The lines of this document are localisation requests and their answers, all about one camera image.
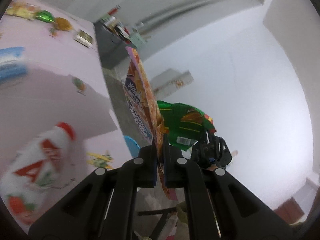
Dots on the green snack bag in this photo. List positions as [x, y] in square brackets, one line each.
[185, 124]

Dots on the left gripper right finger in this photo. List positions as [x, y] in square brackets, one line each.
[218, 205]

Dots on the red thermos bottle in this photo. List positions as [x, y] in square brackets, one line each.
[114, 10]

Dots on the white AD calcium milk bottle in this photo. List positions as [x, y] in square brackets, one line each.
[37, 167]

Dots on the grey cabinet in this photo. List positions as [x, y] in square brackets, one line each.
[111, 48]

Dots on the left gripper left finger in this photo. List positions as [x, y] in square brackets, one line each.
[102, 205]

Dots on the green candy wrapper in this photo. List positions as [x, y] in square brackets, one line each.
[44, 16]

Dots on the golden candy wrapper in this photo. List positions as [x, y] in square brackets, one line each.
[62, 24]

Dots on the yellow snack packets row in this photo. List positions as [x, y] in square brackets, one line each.
[22, 10]

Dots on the pink tablecloth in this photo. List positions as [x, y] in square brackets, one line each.
[65, 83]

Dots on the orange chips bag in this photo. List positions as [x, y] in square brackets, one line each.
[145, 110]

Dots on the small white gold box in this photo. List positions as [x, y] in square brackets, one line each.
[84, 38]

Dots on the green storage basket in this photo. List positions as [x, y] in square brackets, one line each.
[137, 40]

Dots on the blue white carton box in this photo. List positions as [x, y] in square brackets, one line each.
[13, 64]

